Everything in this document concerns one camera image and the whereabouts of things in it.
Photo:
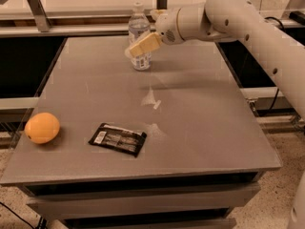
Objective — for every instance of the grey drawer cabinet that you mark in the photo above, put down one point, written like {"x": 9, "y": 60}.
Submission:
{"x": 193, "y": 202}

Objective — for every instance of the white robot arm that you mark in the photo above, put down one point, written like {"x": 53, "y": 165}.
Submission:
{"x": 281, "y": 57}

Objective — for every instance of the black rxbar chocolate wrapper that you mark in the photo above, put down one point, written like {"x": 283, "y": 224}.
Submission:
{"x": 118, "y": 139}

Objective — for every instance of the orange fruit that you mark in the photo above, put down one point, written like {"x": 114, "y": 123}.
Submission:
{"x": 42, "y": 128}

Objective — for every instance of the clear plastic water bottle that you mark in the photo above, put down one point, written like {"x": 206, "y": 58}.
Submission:
{"x": 138, "y": 25}

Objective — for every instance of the left metal rail bracket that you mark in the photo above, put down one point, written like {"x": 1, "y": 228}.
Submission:
{"x": 39, "y": 15}

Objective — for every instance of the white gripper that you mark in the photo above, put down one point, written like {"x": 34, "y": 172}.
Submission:
{"x": 167, "y": 27}

